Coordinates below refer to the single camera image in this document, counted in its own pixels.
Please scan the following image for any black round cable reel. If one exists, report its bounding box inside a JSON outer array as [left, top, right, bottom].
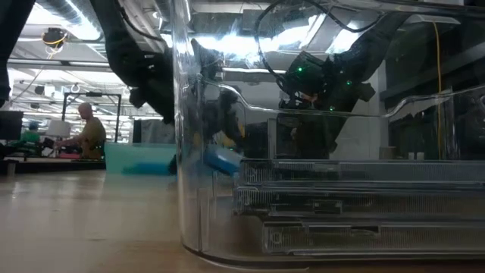
[[40, 26, 69, 50]]

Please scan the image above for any black monitor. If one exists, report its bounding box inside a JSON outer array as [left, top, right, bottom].
[[0, 110, 24, 141]]

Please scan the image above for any teal translucent plastic bin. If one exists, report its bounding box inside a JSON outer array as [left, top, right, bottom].
[[105, 141, 179, 177]]

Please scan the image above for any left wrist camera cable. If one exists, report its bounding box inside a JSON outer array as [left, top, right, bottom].
[[117, 5, 167, 42]]

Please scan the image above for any black metal frame stand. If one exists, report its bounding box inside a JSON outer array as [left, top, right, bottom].
[[62, 92, 122, 143]]

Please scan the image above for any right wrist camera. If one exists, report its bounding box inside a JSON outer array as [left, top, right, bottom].
[[278, 93, 316, 113]]

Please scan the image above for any dark background table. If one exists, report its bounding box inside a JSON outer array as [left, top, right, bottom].
[[0, 156, 107, 176]]

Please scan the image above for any ceiling light strip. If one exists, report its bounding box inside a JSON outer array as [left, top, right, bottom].
[[7, 59, 287, 75]]

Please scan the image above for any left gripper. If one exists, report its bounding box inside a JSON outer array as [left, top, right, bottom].
[[206, 86, 246, 149]]

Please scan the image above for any grey cloth cover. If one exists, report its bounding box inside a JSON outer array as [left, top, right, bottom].
[[132, 118, 176, 145]]

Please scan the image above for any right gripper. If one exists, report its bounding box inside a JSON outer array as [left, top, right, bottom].
[[291, 108, 344, 160]]

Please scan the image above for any clear plastic bin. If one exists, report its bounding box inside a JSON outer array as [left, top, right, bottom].
[[172, 0, 485, 268]]

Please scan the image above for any blue disc case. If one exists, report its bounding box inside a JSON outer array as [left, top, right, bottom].
[[203, 143, 244, 177], [121, 162, 172, 177]]

